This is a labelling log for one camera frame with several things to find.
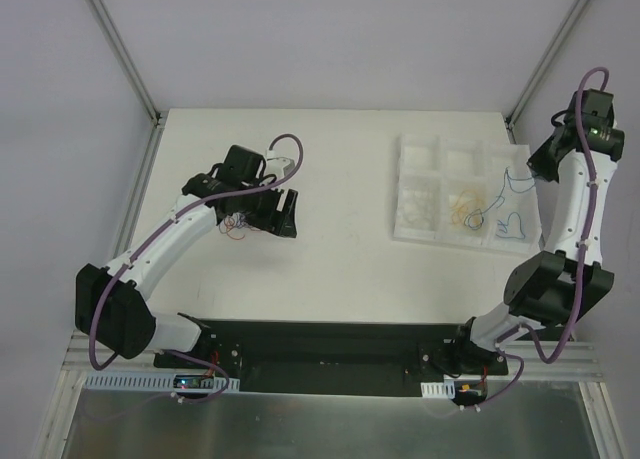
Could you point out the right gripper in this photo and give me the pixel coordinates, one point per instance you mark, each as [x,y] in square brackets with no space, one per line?
[545,158]

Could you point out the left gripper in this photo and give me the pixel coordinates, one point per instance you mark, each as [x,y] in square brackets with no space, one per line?
[276,211]

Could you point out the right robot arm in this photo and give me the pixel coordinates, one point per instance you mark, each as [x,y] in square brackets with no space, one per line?
[547,294]

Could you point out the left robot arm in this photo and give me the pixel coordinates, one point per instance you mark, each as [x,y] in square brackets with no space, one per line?
[111,300]

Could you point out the white foam compartment tray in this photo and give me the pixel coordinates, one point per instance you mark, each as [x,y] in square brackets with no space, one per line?
[469,194]

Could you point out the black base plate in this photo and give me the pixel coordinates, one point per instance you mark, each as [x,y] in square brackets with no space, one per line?
[337,358]

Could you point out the left aluminium frame post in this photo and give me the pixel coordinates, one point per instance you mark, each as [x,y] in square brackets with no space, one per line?
[109,29]

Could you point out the right white cable duct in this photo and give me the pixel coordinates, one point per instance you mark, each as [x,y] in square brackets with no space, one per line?
[438,390]

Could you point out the white cable duct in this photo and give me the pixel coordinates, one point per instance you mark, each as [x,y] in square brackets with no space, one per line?
[159,382]
[438,390]

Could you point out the left white cable duct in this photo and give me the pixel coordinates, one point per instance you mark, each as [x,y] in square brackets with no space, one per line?
[159,382]

